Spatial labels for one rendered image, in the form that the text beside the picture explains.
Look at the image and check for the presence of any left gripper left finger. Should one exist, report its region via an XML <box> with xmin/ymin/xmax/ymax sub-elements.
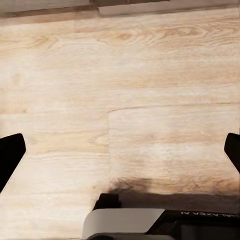
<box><xmin>0</xmin><ymin>133</ymin><xmax>26</xmax><ymax>193</ymax></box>

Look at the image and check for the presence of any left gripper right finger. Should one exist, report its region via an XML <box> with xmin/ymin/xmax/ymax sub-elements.
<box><xmin>224</xmin><ymin>132</ymin><xmax>240</xmax><ymax>173</ymax></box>

